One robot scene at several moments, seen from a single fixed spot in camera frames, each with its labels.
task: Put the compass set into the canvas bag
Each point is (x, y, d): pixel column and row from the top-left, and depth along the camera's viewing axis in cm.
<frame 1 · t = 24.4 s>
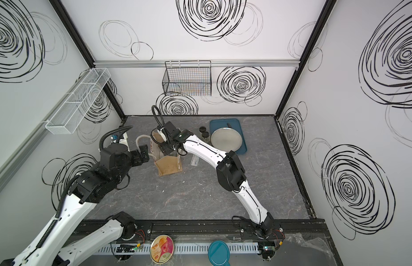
left hand: (137, 148, 69), fingers open
right hand: (166, 145, 89), fingers open
canvas tote bag cat print: (165, 164, 91), point 6 cm above the table
teal plastic tray: (217, 124, 120), on the table
grey round plate: (226, 139, 108), point 2 cm above the table
glass jar black lid back: (202, 129, 103), point 10 cm above the table

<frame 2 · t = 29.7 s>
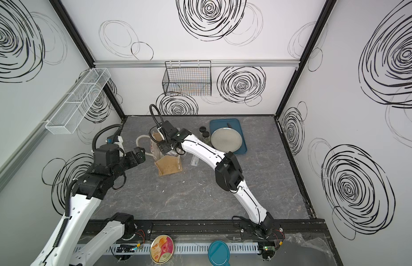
left hand: (135, 152, 73), fingers open
right hand: (165, 144, 89), fingers open
the named things where they were.

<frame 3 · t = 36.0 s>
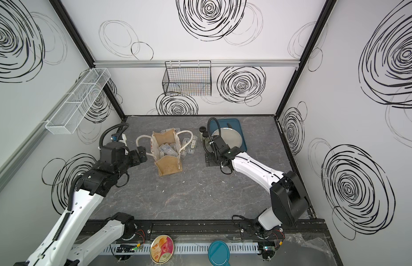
left hand: (135, 151, 73), fingers open
right hand: (212, 159, 86), fingers open
clear compass case horizontal: (166, 149, 96), point 8 cm above the table
clear compass case upright: (192, 146, 104), point 2 cm above the table
the other named things where they were.

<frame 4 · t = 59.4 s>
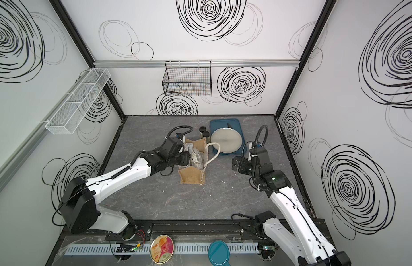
left hand: (187, 155, 83), fingers open
right hand: (240, 162, 76), fingers open
canvas tote bag cat print: (189, 174, 81), point 12 cm above the table
